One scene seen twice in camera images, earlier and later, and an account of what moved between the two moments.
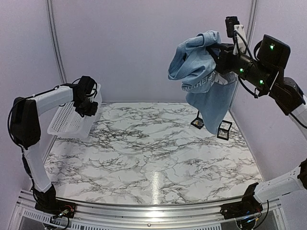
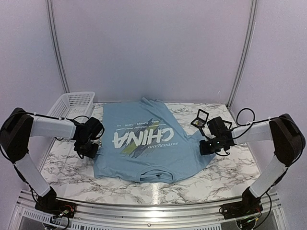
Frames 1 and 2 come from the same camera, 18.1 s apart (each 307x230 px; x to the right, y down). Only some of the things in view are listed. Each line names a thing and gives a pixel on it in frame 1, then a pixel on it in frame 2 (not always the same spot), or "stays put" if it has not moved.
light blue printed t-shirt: [209, 92] → [141, 140]
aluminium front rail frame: [25, 215] stays put
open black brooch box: [198, 122] stays put
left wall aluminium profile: [50, 5] stays put
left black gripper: [92, 112] → [91, 154]
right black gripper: [223, 59] → [204, 150]
